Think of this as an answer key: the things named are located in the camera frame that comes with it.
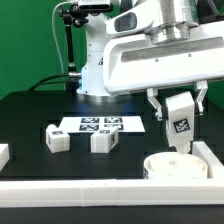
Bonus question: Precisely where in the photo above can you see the camera on mount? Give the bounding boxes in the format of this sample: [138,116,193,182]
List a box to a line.
[78,0,112,12]

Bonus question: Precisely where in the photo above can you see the white U-shaped fence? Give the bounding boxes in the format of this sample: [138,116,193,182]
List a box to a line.
[0,141,224,208]

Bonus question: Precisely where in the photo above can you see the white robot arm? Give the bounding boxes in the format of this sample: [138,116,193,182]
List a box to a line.
[87,0,224,119]

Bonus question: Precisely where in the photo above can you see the black cables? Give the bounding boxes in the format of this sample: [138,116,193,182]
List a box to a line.
[28,73,72,92]

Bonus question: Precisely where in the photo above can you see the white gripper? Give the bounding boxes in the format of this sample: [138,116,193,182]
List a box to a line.
[103,23,224,121]

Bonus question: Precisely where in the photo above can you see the white cable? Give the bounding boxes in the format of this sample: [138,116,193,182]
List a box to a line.
[51,0,78,92]

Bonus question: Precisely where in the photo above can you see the white marker sheet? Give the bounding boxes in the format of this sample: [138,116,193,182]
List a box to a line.
[59,116,145,133]

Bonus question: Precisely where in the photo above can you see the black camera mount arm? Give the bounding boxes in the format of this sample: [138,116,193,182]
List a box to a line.
[58,3,101,94]

